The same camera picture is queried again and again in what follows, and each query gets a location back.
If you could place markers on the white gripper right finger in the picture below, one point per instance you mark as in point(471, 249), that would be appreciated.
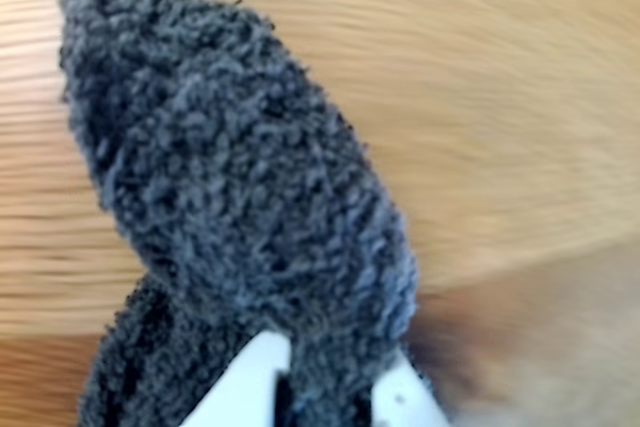
point(405, 402)

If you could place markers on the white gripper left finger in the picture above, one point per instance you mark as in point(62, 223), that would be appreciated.
point(240, 387)

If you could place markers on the grey fluffy cloth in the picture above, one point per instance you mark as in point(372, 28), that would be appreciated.
point(225, 157)

